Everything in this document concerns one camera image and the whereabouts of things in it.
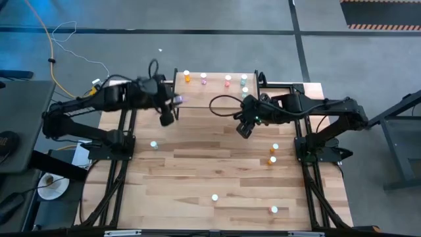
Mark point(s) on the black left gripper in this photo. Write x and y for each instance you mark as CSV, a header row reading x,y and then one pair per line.
x,y
151,93

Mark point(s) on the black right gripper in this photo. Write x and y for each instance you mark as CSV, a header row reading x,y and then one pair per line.
x,y
260,110

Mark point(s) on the teal pill bottle white cap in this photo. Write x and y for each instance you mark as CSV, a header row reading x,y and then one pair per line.
x,y
245,89
153,143
244,77

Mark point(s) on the orange pill bottle white cap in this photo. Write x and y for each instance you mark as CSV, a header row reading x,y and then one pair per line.
x,y
272,159
275,146
186,72

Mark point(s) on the coral pill bottle white cap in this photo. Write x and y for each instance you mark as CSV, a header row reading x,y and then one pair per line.
x,y
214,197
274,209
227,77

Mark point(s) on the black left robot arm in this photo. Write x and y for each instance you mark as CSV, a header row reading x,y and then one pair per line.
x,y
112,95

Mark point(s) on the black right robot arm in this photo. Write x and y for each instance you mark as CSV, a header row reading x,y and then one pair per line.
x,y
329,105

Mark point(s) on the black clamp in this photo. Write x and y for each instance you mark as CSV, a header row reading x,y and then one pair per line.
x,y
262,79

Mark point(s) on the white charger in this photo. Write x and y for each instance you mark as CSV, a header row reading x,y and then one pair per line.
x,y
96,81

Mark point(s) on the yellow power plug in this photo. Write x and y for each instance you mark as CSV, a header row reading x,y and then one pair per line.
x,y
93,91

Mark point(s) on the white paper sheet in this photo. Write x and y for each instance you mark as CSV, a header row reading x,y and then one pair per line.
x,y
79,158

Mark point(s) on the black beam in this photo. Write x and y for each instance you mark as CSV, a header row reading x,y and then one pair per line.
x,y
56,164

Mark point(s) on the white bowl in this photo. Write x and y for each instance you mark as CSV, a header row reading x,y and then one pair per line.
x,y
57,192

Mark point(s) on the dark grey desk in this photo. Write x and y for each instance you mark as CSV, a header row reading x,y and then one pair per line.
x,y
23,108

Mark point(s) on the black mat striped edge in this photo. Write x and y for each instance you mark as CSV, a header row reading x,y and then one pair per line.
x,y
378,13

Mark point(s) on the black flat bar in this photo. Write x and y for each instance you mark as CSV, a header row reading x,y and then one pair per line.
x,y
16,74

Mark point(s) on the black and orange tool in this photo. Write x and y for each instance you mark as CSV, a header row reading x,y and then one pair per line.
x,y
366,228

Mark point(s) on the black round speaker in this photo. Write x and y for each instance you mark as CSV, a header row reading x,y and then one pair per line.
x,y
6,143

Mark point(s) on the wooden shelf black metal frame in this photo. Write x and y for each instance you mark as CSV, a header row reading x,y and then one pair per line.
x,y
213,98

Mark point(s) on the black aluminium rig frame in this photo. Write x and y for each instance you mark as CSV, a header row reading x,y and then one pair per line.
x,y
299,88

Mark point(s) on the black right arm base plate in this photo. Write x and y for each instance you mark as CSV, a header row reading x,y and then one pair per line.
x,y
329,157

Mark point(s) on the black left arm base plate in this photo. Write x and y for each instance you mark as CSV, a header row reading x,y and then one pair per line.
x,y
98,153

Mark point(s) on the silver aluminium bracket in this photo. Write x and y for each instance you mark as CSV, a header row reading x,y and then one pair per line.
x,y
121,233
306,234

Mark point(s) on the dark metal desk frame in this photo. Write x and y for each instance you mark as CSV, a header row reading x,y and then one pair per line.
x,y
391,154

